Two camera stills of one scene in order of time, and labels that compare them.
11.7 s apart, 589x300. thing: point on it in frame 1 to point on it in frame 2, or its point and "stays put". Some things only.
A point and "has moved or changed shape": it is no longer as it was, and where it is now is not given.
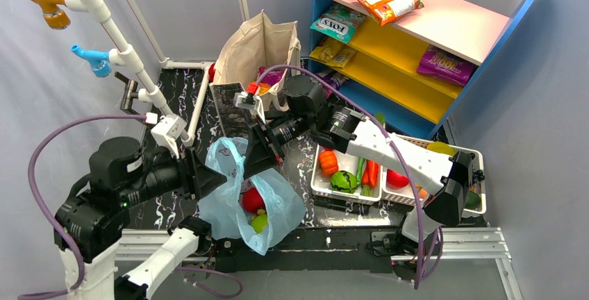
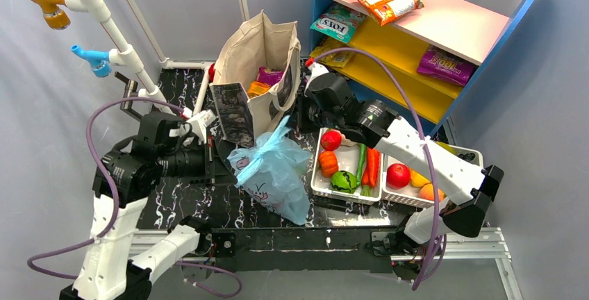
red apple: x=395 y=180 stays put
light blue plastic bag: x=221 y=212 has moved or changed shape
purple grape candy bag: x=270 y=78 stays put
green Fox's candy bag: x=339 y=22 stays put
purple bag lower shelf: x=446 y=64 stays put
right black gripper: x=265 y=142 to x=303 y=117
